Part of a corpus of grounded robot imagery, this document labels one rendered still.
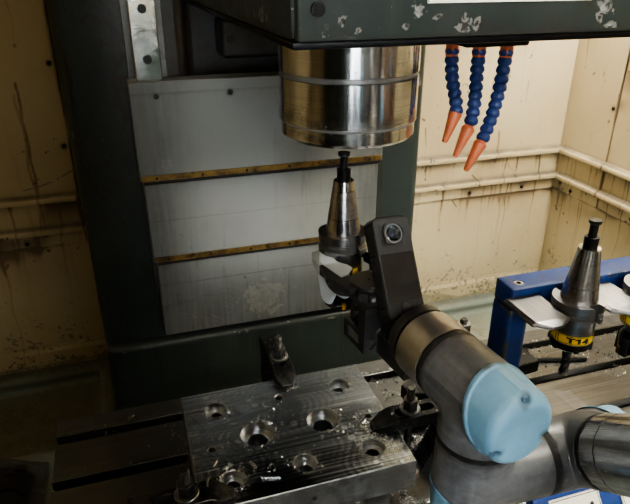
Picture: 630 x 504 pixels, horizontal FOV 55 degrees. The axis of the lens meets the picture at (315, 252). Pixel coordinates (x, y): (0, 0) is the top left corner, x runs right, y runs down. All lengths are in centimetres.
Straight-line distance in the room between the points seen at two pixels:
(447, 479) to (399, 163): 83
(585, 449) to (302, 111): 44
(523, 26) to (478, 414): 33
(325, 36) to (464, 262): 154
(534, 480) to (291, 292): 78
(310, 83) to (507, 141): 129
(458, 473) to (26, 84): 123
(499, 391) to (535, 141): 146
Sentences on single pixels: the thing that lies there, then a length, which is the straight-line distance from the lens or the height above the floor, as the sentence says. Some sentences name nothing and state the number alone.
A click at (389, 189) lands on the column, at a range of 133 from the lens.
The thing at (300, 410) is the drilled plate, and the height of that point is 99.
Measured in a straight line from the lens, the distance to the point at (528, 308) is 78.
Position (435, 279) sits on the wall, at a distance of 195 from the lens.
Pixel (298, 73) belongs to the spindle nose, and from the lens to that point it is 66.
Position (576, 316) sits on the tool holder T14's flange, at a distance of 80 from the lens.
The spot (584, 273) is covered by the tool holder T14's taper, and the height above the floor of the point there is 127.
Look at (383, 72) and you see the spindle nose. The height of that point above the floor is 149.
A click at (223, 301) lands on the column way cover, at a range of 128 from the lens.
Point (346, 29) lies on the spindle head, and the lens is 49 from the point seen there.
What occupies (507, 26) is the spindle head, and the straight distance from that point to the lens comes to 56.
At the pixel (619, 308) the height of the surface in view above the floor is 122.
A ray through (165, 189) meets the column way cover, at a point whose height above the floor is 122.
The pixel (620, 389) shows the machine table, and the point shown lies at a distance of 125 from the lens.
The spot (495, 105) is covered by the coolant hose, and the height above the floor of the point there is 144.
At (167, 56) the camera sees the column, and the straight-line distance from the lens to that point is 115.
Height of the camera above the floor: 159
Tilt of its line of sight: 25 degrees down
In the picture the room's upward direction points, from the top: straight up
